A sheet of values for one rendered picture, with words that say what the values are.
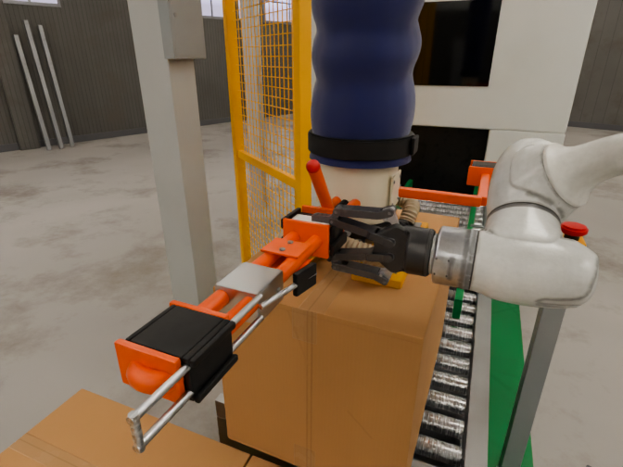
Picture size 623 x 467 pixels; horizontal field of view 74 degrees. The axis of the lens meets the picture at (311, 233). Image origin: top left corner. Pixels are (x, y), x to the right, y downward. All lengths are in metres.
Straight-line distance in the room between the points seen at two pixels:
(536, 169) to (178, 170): 1.48
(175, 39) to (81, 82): 7.35
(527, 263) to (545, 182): 0.13
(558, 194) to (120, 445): 1.16
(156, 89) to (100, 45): 7.39
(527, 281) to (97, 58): 8.90
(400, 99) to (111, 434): 1.11
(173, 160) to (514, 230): 1.49
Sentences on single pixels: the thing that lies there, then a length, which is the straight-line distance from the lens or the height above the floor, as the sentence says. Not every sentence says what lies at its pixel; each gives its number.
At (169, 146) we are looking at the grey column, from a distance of 1.86.
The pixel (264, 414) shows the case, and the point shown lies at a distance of 0.94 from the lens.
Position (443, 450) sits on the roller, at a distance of 1.25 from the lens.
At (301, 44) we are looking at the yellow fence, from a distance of 1.59.
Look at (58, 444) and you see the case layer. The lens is 1.38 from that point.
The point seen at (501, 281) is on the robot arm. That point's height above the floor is 1.20.
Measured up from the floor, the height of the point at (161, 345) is 1.23.
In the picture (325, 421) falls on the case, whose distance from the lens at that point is 0.87.
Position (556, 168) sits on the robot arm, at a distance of 0.68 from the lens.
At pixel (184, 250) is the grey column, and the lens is 2.01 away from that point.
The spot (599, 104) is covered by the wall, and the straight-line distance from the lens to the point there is 11.36.
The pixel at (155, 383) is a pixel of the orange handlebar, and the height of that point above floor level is 1.21.
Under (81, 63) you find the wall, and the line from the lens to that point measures 9.08.
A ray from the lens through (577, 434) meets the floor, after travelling 2.25.
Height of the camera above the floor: 1.48
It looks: 23 degrees down
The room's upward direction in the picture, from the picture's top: straight up
